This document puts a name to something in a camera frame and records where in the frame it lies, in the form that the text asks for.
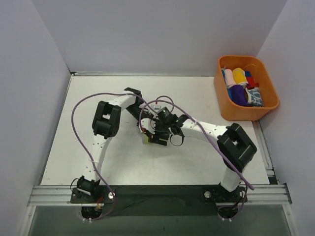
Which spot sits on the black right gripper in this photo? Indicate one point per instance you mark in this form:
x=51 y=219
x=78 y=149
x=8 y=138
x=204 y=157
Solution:
x=160 y=138

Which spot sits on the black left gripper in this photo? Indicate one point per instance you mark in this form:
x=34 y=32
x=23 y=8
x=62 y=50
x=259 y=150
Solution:
x=146 y=114

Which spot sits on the yellow green towel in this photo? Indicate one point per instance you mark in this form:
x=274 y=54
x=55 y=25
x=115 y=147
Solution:
x=145 y=139

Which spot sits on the blue white patterned towel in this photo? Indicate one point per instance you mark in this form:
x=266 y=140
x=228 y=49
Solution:
x=254 y=97

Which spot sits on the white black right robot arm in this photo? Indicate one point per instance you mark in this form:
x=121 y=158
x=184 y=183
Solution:
x=231 y=142

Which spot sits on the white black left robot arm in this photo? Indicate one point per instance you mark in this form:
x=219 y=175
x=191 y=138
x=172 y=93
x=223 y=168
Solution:
x=105 y=125

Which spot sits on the orange plastic basket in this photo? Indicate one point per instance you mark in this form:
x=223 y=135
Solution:
x=231 y=111

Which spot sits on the blue rolled towel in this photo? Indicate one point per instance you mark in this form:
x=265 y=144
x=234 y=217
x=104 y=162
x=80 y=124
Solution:
x=229 y=93

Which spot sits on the purple rolled towel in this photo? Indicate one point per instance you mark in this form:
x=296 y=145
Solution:
x=238 y=95

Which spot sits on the pink rolled towel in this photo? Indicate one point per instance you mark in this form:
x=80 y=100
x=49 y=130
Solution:
x=228 y=77

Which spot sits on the yellow rolled towel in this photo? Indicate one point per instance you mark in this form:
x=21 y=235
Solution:
x=239 y=76

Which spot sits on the red rolled towel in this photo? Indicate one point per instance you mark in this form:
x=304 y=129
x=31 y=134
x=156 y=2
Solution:
x=251 y=83

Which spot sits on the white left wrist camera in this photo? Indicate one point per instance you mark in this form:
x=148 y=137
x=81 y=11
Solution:
x=156 y=107

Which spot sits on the aluminium frame rail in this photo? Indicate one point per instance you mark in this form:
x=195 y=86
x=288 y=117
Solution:
x=59 y=195

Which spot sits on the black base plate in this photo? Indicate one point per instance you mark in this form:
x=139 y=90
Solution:
x=161 y=200

